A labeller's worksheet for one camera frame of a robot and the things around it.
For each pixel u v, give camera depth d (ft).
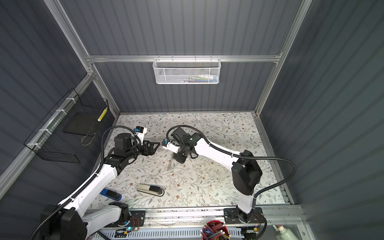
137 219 2.37
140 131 2.33
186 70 4.06
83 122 2.51
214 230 2.06
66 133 2.37
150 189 2.58
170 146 2.42
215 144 1.79
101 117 2.65
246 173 1.53
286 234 2.09
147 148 2.32
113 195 2.52
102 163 1.80
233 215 2.40
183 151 2.28
